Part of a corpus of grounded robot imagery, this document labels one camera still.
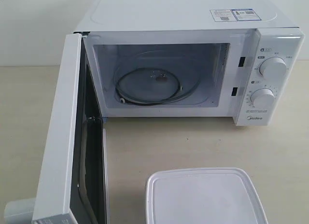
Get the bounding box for white plastic lidded container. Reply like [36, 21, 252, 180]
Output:
[145, 168, 268, 224]

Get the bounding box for white control knob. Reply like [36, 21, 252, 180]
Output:
[259, 57, 287, 80]
[250, 88, 275, 108]

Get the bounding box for glass turntable plate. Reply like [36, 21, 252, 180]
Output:
[114, 50, 201, 106]

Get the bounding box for lower white control knob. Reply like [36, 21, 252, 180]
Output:
[250, 88, 275, 108]

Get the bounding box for white microwave oven body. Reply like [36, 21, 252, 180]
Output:
[75, 0, 305, 126]

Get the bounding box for white microwave door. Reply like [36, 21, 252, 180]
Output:
[32, 32, 109, 224]

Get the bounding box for black turntable roller ring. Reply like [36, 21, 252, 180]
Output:
[116, 69, 183, 106]

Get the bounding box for upper white control knob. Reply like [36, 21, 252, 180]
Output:
[259, 57, 287, 80]

